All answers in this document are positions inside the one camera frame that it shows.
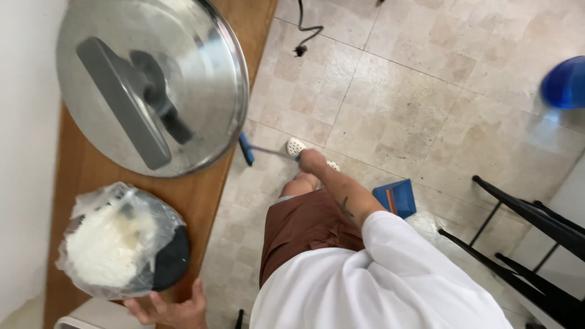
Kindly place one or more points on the person's left hand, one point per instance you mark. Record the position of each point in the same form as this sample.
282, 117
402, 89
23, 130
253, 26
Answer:
176, 312

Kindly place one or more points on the person's right hand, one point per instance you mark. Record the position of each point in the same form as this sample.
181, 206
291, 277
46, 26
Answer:
312, 161

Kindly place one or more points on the white perforated clog shoe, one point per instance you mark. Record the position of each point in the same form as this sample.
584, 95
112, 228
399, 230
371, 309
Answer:
333, 165
295, 146

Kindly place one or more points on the black object on floor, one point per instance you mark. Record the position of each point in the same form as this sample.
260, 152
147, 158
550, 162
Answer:
239, 319

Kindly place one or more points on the brown shorts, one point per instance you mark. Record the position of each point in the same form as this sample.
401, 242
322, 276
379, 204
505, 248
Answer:
306, 231

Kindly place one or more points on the black pot with white rice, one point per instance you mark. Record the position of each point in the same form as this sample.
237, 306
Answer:
132, 249

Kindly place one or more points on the white box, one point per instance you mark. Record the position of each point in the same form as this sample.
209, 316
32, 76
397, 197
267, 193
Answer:
98, 315

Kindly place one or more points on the blue dustpan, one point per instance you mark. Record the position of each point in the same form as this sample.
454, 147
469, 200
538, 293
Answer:
396, 198

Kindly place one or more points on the clear plastic bag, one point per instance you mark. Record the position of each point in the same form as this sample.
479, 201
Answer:
114, 237

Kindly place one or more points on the wooden counter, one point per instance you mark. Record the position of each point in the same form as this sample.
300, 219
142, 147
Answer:
137, 192

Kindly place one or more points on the white long-sleeve shirt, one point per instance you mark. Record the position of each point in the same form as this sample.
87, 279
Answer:
388, 283

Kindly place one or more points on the large steel pot lid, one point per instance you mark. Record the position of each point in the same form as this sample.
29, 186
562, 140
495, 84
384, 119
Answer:
153, 82

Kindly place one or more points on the black metal chair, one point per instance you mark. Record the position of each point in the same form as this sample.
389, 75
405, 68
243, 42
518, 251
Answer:
539, 256

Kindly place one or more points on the blue plastic water jug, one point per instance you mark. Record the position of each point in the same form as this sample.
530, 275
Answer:
564, 83

